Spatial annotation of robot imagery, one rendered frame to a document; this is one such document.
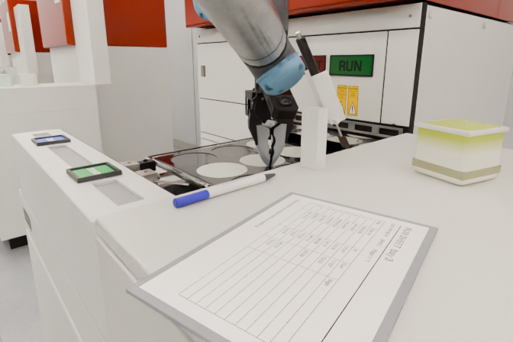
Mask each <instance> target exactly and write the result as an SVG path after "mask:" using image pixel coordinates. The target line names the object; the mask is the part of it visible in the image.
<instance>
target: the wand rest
mask: <svg viewBox="0 0 513 342"><path fill-rule="evenodd" d="M305 75H306V78H307V80H308V84H309V85H310V87H311V90H312V92H313V95H314V97H315V100H316V102H317V103H318V106H313V105H311V106H305V107H302V138H301V162H300V166H302V167H305V168H308V169H313V170H315V171H317V170H320V169H323V168H325V158H326V143H327V123H329V124H339V123H340V121H342V120H344V119H346V118H345V115H344V112H343V110H342V107H341V105H340V102H339V99H338V97H337V94H336V92H335V89H334V86H333V83H332V81H331V78H330V76H329V73H328V71H327V70H325V71H324V72H321V73H319V74H316V75H314V76H311V75H310V72H309V71H308V70H306V71H305Z"/></svg>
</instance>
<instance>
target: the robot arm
mask: <svg viewBox="0 0 513 342"><path fill-rule="evenodd" d="M193 5H194V8H195V11H196V13H197V14H198V16H199V17H200V18H202V19H204V20H206V21H210V22H211V23H212V24H213V25H214V26H215V27H216V28H217V30H218V31H219V32H220V34H221V35H222V36H223V37H224V39H225V40H226V41H227V42H228V43H229V44H230V46H231V47H232V48H233V50H234V51H235V52H236V54H237V55H238V56H239V57H240V59H241V60H242V61H243V62H244V64H245V65H246V66H247V68H248V69H249V71H251V73H252V75H253V77H254V78H255V88H253V90H245V115H246V116H248V119H247V124H248V128H249V131H250V133H251V135H252V138H253V140H254V142H255V146H256V149H257V151H258V154H259V155H260V158H261V160H262V161H263V162H264V163H265V164H266V165H267V166H273V165H274V163H275V162H276V161H277V160H278V158H279V156H280V154H281V152H282V151H283V148H284V146H285V145H286V143H287V141H288V139H289V135H290V134H291V131H292V127H293V119H295V116H296V114H297V111H298V105H297V103H296V101H295V98H294V96H293V94H292V92H291V90H290V89H291V88H292V87H293V86H294V85H296V84H297V83H298V82H299V80H300V79H301V78H302V77H303V75H304V73H305V64H304V63H303V61H302V59H301V58H300V56H299V53H298V51H297V52H296V51H295V49H294V48H293V46H292V45H291V43H290V42H289V36H288V30H289V0H193ZM267 120H276V121H275V125H274V126H273V127H272V128H271V144H272V145H271V149H272V152H271V154H270V155H269V144H268V138H269V128H267V127H266V126H264V125H262V123H264V124H265V123H266V122H267Z"/></svg>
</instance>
